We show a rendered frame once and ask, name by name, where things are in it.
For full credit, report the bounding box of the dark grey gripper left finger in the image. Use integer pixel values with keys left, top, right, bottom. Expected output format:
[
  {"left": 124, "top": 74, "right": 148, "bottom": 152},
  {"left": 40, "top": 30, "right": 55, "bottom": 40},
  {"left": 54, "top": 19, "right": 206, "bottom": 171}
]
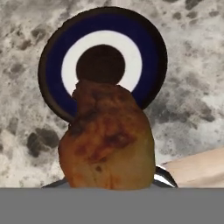
[{"left": 43, "top": 178, "right": 70, "bottom": 189}]

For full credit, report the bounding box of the blue and white round plate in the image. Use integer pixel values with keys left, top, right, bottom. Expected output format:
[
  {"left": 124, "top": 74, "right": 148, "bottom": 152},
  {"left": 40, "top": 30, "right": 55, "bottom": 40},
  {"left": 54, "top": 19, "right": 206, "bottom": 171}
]
[{"left": 38, "top": 6, "right": 169, "bottom": 123}]

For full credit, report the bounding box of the brown chicken drumstick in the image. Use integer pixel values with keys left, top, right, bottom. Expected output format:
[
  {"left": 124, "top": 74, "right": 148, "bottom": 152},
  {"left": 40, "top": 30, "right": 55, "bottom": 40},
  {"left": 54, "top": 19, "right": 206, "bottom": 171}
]
[{"left": 57, "top": 79, "right": 157, "bottom": 191}]

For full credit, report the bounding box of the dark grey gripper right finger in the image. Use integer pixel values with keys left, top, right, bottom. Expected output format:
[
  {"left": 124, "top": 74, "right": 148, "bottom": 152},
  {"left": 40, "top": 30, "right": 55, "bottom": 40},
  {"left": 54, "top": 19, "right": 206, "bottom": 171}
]
[{"left": 152, "top": 164, "right": 179, "bottom": 189}]

